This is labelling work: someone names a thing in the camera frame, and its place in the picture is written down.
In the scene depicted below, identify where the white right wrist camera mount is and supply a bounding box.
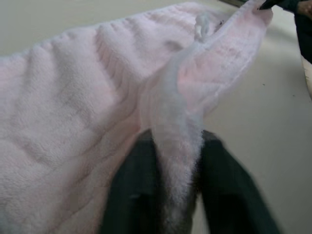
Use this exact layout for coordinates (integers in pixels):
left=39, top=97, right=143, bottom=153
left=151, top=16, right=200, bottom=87
left=301, top=55, right=312, bottom=99

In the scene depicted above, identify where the pink fluffy towel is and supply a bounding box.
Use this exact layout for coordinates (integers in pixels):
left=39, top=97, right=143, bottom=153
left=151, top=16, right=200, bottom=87
left=0, top=0, right=274, bottom=234

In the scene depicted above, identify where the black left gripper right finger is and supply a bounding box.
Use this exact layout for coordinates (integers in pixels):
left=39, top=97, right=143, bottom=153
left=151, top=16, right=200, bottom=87
left=197, top=131, right=281, bottom=234

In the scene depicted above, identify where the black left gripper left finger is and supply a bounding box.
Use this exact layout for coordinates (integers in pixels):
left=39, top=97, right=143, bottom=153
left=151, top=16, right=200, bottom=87
left=99, top=131, right=172, bottom=234

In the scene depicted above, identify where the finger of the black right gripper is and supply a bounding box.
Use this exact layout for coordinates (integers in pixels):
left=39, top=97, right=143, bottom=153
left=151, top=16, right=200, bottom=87
left=257, top=0, right=296, bottom=11

